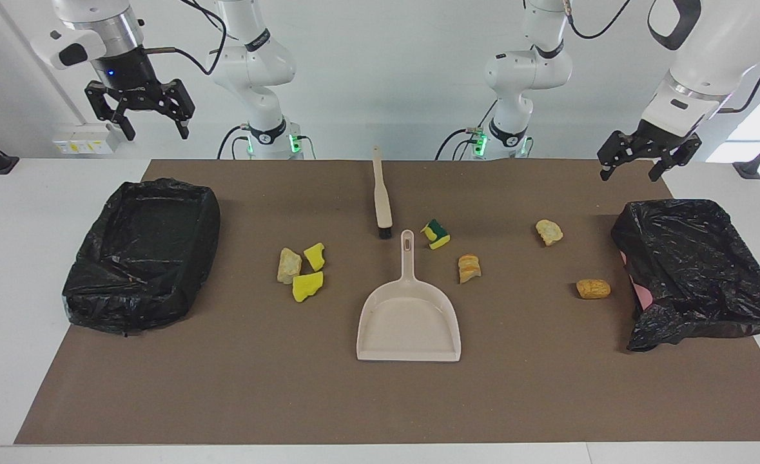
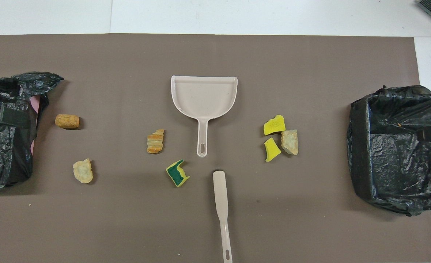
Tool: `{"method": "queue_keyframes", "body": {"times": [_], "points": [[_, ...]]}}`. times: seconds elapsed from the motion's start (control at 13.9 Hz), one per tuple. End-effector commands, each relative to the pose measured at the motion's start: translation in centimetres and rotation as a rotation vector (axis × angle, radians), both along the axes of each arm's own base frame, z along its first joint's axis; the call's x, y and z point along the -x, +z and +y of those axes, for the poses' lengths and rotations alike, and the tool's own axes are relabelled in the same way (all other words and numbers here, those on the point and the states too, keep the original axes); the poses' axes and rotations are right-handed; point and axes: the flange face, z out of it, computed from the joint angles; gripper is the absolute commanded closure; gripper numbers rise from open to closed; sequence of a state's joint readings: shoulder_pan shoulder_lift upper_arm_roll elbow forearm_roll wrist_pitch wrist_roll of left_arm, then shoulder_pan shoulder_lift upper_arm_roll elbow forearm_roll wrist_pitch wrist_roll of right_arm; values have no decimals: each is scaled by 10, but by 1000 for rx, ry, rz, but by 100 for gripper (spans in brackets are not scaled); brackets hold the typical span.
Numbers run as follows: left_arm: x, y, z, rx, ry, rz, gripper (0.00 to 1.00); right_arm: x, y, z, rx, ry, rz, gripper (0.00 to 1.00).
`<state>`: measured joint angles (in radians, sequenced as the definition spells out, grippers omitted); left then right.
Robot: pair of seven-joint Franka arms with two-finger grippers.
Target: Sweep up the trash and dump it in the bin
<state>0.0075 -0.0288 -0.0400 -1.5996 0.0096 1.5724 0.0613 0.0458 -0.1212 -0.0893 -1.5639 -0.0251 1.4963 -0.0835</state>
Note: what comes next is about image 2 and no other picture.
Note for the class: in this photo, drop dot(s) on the striped croissant piece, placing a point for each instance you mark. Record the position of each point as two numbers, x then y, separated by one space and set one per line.
155 142

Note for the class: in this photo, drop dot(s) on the curved green yellow sponge piece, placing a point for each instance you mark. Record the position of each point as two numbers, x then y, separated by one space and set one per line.
177 175

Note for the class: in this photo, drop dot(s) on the beige plastic dustpan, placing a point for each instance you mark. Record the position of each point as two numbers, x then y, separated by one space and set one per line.
204 96

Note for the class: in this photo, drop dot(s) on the small yellow sponge piece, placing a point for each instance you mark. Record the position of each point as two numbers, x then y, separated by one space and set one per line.
271 149

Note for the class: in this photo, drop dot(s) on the pink bin with black bag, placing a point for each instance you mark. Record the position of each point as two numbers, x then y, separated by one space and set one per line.
3 153

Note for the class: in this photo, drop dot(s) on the bin lined with black bag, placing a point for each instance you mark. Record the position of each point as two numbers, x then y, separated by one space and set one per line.
390 164

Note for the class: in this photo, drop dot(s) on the pale grey bread chunk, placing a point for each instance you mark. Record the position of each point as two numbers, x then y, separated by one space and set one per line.
289 142

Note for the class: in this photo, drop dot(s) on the large yellow sponge piece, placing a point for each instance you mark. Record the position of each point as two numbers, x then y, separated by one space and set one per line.
273 126

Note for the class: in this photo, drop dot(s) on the brown bread roll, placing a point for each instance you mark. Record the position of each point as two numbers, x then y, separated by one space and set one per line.
67 121

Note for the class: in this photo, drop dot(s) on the pale torn bread piece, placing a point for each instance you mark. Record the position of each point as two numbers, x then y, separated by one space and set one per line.
82 171

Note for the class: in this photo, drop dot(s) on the beige hand brush black bristles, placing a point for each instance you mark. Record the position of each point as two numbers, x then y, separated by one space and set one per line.
220 197

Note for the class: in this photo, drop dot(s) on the brown table mat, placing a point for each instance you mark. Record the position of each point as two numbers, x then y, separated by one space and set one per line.
127 219

